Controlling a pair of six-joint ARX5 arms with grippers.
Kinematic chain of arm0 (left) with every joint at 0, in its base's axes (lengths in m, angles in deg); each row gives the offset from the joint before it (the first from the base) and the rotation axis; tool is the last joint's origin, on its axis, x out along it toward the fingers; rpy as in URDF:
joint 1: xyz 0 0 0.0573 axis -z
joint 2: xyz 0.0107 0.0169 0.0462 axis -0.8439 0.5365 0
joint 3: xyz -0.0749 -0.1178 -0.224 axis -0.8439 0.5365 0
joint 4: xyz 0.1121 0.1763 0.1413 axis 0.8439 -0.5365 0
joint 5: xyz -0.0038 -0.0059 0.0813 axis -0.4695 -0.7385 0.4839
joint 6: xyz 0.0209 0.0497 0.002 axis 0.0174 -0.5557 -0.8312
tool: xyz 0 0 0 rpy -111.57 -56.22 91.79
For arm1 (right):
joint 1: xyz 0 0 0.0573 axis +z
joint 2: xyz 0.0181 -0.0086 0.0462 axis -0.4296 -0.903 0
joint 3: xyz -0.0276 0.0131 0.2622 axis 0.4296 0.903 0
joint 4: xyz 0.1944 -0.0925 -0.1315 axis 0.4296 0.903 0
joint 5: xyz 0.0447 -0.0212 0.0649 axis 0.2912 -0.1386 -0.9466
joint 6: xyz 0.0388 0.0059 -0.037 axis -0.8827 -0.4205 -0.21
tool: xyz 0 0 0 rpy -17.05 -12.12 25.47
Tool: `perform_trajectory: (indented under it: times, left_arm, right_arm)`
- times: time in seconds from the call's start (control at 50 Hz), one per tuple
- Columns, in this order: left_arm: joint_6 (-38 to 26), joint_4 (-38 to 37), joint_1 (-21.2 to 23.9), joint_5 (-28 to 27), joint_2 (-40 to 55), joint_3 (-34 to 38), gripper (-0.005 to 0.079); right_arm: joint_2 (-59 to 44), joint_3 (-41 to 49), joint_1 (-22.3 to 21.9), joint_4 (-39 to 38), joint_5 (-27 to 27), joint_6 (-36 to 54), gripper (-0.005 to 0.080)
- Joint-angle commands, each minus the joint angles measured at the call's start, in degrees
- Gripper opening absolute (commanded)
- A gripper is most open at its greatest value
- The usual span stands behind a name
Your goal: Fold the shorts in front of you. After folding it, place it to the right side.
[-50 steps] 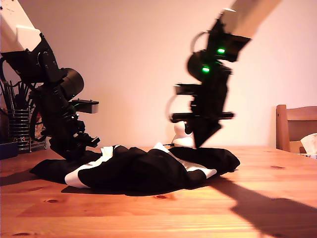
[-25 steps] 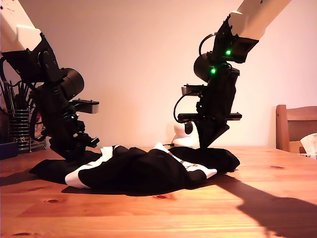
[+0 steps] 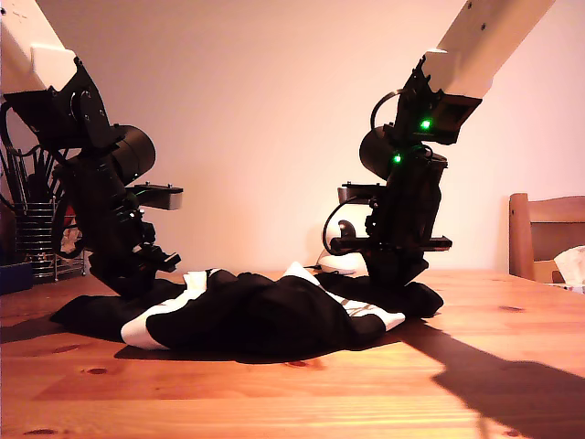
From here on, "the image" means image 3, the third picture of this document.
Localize clear plastic bag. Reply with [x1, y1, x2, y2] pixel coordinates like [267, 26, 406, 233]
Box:
[59, 224, 86, 257]

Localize wooden chair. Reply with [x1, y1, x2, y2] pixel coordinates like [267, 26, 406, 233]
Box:
[508, 193, 585, 284]

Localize wrist camera black cable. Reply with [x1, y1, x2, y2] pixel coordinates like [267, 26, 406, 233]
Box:
[322, 196, 371, 257]

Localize white tissue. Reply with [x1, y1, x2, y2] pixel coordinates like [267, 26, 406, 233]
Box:
[553, 245, 585, 287]

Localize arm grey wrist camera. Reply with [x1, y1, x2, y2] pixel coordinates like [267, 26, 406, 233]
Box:
[125, 182, 185, 212]
[336, 181, 389, 206]

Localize metal wire utensil caddy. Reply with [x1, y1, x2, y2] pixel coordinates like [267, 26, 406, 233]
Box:
[13, 200, 88, 284]

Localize black shorts with white stripes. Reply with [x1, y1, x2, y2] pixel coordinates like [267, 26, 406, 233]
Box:
[49, 261, 444, 353]

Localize dark blue box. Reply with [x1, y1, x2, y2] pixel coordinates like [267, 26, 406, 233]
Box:
[0, 262, 35, 297]

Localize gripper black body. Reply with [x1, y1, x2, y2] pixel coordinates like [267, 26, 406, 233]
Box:
[75, 205, 183, 275]
[329, 200, 453, 253]

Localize patterned tissue box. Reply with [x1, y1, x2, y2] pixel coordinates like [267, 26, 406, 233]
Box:
[547, 282, 585, 296]

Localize white dome security camera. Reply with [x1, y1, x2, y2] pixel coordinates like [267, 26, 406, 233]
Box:
[318, 219, 367, 276]

